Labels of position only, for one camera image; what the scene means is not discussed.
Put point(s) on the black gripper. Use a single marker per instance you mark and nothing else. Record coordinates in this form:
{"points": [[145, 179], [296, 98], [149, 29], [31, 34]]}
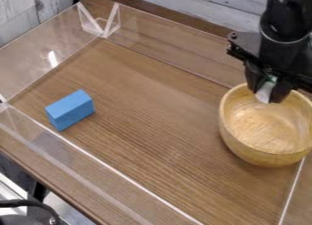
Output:
{"points": [[273, 56]]}

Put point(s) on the green white dry-erase marker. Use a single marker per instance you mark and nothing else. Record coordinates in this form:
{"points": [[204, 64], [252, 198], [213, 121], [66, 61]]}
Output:
{"points": [[265, 90]]}

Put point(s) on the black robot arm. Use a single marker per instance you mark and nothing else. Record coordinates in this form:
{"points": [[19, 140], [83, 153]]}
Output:
{"points": [[287, 18]]}

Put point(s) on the brown wooden bowl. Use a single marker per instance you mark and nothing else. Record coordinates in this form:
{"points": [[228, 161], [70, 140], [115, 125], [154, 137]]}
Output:
{"points": [[267, 134]]}

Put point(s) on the blue foam block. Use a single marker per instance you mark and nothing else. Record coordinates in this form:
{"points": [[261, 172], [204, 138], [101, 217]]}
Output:
{"points": [[70, 109]]}

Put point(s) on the clear acrylic tray wall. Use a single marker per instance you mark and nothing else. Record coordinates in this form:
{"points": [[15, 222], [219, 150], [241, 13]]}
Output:
{"points": [[144, 162]]}

